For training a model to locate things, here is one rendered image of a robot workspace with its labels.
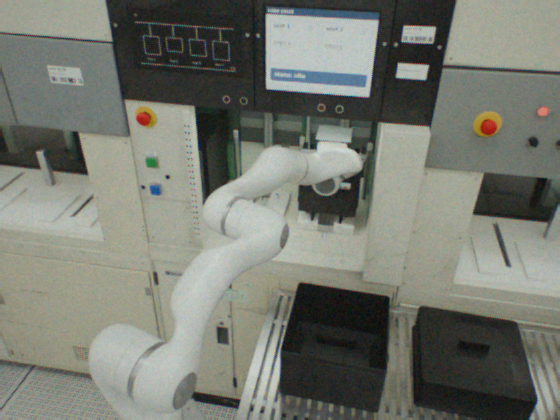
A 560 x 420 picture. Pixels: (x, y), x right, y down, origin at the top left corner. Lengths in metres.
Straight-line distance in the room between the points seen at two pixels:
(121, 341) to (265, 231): 0.37
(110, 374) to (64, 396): 1.52
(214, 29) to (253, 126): 1.11
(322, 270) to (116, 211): 0.73
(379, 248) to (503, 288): 0.43
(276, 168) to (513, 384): 0.83
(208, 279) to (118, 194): 0.75
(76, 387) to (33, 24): 1.61
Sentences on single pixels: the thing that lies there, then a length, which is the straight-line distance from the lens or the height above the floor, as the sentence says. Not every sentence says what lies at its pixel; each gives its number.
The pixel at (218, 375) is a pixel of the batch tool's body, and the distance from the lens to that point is 2.20.
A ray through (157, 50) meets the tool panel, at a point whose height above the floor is 1.55.
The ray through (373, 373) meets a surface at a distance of 1.32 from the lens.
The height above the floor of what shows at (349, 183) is 1.08.
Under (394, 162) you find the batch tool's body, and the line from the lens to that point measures 1.38.
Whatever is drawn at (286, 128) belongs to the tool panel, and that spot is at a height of 0.96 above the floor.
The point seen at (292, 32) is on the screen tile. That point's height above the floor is 1.62.
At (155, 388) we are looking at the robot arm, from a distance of 0.98.
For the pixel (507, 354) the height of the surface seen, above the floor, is 0.86.
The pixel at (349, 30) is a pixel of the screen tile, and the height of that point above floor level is 1.64.
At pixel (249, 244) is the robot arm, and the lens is 1.07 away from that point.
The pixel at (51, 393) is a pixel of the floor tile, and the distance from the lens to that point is 2.59.
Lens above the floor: 1.93
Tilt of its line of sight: 33 degrees down
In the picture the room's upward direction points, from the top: 1 degrees clockwise
